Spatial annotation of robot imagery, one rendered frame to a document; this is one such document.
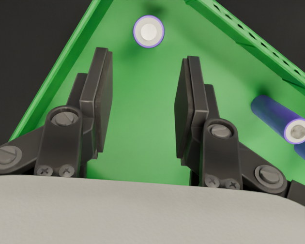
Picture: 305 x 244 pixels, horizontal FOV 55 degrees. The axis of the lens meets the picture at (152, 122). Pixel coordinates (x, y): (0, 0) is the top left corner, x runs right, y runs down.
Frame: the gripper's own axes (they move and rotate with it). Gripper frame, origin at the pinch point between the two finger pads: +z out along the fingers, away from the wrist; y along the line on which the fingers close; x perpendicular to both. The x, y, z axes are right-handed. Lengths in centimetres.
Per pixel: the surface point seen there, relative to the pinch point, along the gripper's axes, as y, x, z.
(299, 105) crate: 13.3, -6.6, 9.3
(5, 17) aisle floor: -29, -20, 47
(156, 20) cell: 0.3, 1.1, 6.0
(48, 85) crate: -6.1, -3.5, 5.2
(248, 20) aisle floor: 21, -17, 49
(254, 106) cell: 9.1, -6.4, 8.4
